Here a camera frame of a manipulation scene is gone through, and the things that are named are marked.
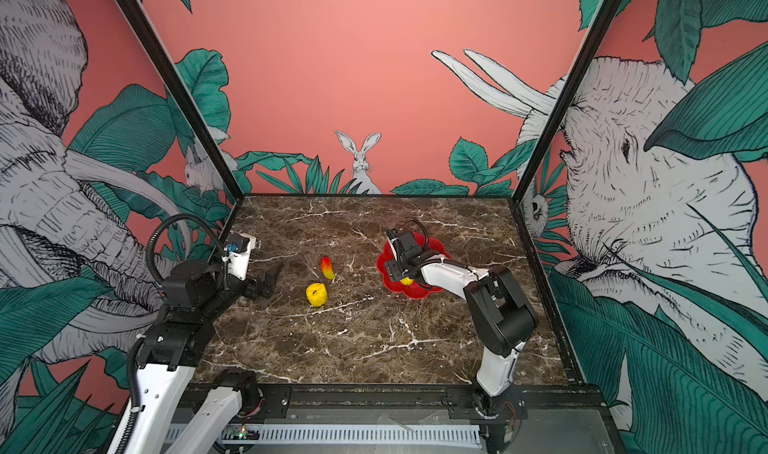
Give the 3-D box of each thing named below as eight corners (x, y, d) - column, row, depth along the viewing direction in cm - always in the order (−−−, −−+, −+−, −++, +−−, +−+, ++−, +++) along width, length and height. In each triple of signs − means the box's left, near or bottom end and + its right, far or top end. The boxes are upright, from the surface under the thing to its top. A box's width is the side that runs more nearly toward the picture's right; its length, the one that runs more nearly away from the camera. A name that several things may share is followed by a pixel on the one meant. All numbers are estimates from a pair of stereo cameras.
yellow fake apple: (309, 307, 93) (304, 298, 87) (312, 292, 96) (307, 282, 91) (326, 307, 93) (322, 298, 87) (328, 292, 96) (325, 282, 91)
